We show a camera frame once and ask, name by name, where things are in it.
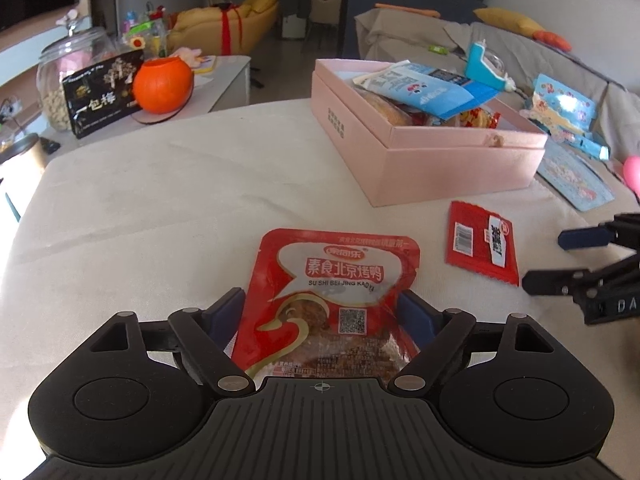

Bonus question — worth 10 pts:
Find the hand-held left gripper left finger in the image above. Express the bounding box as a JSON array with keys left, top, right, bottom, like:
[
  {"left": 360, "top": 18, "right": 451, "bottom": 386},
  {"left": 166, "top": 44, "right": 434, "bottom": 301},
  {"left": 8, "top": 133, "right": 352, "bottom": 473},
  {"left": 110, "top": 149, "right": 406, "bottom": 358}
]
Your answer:
[{"left": 90, "top": 287, "right": 256, "bottom": 396}]

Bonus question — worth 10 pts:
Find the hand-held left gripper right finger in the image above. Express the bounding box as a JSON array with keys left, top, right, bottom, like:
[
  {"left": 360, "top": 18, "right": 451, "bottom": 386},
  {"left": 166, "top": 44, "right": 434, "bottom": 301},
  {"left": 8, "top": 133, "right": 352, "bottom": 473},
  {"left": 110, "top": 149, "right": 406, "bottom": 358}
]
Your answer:
[{"left": 390, "top": 290, "right": 556, "bottom": 396}]

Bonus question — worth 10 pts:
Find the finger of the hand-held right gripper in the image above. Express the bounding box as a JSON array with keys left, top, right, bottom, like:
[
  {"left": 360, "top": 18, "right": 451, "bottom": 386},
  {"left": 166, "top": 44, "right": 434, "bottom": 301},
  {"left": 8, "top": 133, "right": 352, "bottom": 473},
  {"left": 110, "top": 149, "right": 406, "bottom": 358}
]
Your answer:
[
  {"left": 521, "top": 255, "right": 640, "bottom": 302},
  {"left": 559, "top": 214, "right": 640, "bottom": 253}
]

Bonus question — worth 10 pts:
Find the small red snack packet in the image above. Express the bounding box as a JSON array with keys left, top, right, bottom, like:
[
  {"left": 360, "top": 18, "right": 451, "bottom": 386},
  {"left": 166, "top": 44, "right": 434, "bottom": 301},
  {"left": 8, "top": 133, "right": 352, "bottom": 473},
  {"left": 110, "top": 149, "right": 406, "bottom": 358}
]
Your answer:
[{"left": 445, "top": 201, "right": 521, "bottom": 289}]

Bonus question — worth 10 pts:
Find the large red snack packet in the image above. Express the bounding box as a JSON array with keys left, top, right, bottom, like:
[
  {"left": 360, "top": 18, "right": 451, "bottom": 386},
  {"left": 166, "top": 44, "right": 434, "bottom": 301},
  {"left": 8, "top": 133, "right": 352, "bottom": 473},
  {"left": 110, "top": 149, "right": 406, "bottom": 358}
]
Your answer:
[{"left": 230, "top": 228, "right": 422, "bottom": 382}]

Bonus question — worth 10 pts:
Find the pink cardboard box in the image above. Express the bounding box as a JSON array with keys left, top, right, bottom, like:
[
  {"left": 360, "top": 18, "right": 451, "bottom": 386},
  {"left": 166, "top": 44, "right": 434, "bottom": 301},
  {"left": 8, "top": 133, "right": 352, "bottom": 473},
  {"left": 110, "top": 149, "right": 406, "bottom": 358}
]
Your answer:
[{"left": 311, "top": 58, "right": 549, "bottom": 208}]

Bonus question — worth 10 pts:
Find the clear packet of round bread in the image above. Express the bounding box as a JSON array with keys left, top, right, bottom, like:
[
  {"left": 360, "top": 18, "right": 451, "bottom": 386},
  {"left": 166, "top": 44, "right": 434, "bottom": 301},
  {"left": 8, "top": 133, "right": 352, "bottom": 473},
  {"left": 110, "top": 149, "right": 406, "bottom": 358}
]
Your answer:
[{"left": 362, "top": 89, "right": 417, "bottom": 127}]

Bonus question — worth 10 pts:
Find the blue and white snack packet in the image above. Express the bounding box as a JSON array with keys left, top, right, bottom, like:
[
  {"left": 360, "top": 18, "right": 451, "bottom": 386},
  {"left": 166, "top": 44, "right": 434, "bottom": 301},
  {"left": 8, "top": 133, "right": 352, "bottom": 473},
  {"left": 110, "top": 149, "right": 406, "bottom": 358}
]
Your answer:
[{"left": 352, "top": 60, "right": 501, "bottom": 121}]

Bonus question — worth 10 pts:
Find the light blue printed card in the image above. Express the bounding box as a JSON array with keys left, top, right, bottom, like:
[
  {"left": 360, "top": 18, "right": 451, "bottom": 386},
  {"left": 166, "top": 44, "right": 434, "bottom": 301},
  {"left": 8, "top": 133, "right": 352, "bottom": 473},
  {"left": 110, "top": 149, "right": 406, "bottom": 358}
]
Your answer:
[{"left": 535, "top": 140, "right": 617, "bottom": 212}]

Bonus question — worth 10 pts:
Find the pink round object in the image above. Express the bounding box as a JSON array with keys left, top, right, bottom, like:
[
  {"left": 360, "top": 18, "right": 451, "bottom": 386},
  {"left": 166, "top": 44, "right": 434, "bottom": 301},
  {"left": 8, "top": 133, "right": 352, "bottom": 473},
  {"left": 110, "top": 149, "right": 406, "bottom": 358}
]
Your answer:
[{"left": 622, "top": 156, "right": 640, "bottom": 201}]

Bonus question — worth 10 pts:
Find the blue toy package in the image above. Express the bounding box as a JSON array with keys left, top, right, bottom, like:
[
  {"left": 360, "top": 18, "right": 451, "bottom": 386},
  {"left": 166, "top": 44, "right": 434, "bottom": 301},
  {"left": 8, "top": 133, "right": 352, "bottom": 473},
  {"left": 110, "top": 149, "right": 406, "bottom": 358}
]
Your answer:
[{"left": 522, "top": 74, "right": 612, "bottom": 161}]

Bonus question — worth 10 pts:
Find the grey covered sofa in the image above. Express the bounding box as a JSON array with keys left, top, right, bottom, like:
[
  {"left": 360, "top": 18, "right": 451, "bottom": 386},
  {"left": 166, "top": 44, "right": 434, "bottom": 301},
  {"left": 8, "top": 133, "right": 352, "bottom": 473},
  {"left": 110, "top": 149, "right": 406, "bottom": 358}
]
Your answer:
[{"left": 355, "top": 7, "right": 640, "bottom": 201}]

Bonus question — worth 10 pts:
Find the teal toy machine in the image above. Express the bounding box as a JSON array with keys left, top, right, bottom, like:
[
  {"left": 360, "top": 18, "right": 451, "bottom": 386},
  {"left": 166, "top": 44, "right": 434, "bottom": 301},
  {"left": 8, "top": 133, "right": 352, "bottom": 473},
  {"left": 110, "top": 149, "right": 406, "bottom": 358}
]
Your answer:
[{"left": 466, "top": 40, "right": 517, "bottom": 93}]

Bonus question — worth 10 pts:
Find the orange cushion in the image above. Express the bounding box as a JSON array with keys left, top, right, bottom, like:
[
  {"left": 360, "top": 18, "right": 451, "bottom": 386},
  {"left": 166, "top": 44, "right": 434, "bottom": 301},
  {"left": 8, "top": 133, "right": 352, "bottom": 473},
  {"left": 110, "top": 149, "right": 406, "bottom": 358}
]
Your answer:
[{"left": 532, "top": 30, "right": 572, "bottom": 53}]

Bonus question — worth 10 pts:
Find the yellow cushion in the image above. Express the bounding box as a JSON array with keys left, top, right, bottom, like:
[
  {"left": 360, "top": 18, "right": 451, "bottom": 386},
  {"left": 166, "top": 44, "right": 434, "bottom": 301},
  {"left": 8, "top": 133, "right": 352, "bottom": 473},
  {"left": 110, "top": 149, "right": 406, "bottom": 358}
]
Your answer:
[{"left": 472, "top": 7, "right": 543, "bottom": 37}]

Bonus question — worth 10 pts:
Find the white side table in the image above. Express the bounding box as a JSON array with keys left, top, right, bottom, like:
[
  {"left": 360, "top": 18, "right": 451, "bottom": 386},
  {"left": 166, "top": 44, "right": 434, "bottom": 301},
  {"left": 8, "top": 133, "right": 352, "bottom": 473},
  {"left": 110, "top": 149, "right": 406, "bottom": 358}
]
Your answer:
[{"left": 37, "top": 55, "right": 252, "bottom": 161}]

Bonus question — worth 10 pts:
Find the orange pumpkin bucket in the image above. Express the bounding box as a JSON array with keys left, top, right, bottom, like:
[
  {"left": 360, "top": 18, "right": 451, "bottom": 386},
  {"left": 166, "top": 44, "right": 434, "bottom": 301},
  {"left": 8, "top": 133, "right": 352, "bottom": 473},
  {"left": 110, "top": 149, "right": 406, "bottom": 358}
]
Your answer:
[{"left": 131, "top": 57, "right": 196, "bottom": 123}]

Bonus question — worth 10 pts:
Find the black plum snack box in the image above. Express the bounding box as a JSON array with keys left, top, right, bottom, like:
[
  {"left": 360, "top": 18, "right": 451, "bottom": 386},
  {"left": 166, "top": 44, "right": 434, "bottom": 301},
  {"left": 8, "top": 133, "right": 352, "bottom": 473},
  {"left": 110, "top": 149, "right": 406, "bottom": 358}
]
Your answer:
[{"left": 61, "top": 50, "right": 146, "bottom": 140}]

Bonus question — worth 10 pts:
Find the metal cup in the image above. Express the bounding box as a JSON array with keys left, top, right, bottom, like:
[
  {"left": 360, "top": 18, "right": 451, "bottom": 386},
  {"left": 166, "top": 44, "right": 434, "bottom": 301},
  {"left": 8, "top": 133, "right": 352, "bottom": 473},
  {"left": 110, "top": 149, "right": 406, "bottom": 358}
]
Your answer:
[{"left": 0, "top": 133, "right": 49, "bottom": 206}]

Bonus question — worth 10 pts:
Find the pink plush toy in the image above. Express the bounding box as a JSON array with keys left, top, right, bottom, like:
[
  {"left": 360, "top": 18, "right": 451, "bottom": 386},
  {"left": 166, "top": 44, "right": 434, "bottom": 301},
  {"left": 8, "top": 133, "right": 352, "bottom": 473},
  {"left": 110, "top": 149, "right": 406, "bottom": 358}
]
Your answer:
[{"left": 169, "top": 46, "right": 204, "bottom": 67}]

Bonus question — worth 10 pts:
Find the glass jar with nuts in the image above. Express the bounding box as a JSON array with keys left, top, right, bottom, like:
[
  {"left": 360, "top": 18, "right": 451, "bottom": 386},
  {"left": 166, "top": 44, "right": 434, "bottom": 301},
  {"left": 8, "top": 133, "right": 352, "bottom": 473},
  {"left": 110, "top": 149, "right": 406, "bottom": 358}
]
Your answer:
[{"left": 36, "top": 7, "right": 119, "bottom": 133}]

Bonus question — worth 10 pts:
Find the white bin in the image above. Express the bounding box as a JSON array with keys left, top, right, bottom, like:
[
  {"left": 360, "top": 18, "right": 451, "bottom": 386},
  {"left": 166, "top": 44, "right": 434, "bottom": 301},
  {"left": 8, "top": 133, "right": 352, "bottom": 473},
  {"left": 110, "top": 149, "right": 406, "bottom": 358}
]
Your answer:
[{"left": 280, "top": 15, "right": 304, "bottom": 41}]

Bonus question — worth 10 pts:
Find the colourful toy cluster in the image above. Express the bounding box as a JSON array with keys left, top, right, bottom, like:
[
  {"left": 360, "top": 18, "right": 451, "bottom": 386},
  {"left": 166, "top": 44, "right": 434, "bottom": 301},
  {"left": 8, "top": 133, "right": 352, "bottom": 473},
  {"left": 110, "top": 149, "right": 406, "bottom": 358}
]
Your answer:
[{"left": 120, "top": 4, "right": 169, "bottom": 59}]

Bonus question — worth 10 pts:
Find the yellow sofa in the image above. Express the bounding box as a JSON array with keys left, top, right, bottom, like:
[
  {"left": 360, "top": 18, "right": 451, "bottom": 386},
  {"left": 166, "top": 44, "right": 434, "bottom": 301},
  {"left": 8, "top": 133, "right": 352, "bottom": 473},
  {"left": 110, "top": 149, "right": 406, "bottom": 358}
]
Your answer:
[{"left": 167, "top": 0, "right": 281, "bottom": 56}]

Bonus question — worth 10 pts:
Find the beige chair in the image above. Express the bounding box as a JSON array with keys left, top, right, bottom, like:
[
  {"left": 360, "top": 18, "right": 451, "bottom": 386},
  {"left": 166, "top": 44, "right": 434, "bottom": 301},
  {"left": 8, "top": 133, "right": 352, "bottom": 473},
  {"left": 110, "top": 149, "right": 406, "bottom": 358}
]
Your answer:
[{"left": 310, "top": 0, "right": 347, "bottom": 37}]

